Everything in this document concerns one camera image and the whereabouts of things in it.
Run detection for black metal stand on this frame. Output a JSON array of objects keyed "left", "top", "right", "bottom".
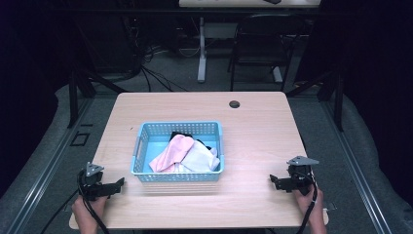
[
  {"left": 66, "top": 62, "right": 129, "bottom": 129},
  {"left": 285, "top": 66, "right": 346, "bottom": 133}
]

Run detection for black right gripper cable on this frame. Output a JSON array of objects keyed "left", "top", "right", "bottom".
[{"left": 295, "top": 170, "right": 319, "bottom": 234}]

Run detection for pink cloth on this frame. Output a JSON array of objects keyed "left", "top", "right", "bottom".
[{"left": 148, "top": 134, "right": 195, "bottom": 174}]

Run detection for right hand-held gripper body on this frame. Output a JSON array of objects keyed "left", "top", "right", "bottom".
[{"left": 282, "top": 155, "right": 320, "bottom": 196}]

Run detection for white desk foot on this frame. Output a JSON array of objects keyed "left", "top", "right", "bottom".
[{"left": 272, "top": 65, "right": 284, "bottom": 84}]

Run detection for white desk leg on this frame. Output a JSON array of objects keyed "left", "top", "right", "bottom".
[{"left": 197, "top": 16, "right": 208, "bottom": 84}]

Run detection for aluminium floor rail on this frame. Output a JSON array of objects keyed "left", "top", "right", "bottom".
[
  {"left": 319, "top": 100, "right": 393, "bottom": 234},
  {"left": 6, "top": 97, "right": 95, "bottom": 234}
]

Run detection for bundle of floor cables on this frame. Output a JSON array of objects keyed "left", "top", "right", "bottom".
[{"left": 125, "top": 19, "right": 203, "bottom": 93}]

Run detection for person's left hand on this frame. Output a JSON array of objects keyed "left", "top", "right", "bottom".
[{"left": 71, "top": 195, "right": 108, "bottom": 226}]

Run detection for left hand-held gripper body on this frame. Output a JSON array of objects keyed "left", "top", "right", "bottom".
[{"left": 77, "top": 161, "right": 113, "bottom": 202}]

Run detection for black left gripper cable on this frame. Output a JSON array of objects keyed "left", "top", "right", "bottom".
[{"left": 40, "top": 169, "right": 111, "bottom": 234}]

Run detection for black folding chair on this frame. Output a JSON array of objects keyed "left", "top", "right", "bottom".
[{"left": 227, "top": 13, "right": 307, "bottom": 93}]

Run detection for person's right hand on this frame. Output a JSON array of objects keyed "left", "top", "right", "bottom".
[{"left": 293, "top": 186, "right": 325, "bottom": 219}]

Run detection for white cloth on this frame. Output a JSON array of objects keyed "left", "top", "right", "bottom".
[{"left": 174, "top": 139, "right": 221, "bottom": 174}]

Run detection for light blue plastic basket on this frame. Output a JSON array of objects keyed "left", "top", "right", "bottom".
[{"left": 130, "top": 121, "right": 226, "bottom": 183}]

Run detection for black cloth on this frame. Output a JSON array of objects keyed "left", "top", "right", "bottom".
[{"left": 169, "top": 131, "right": 212, "bottom": 151}]

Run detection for white desk top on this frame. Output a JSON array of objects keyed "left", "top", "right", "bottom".
[{"left": 178, "top": 0, "right": 322, "bottom": 9}]

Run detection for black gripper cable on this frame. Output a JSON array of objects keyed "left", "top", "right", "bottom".
[
  {"left": 295, "top": 170, "right": 319, "bottom": 234},
  {"left": 40, "top": 169, "right": 111, "bottom": 234}
]

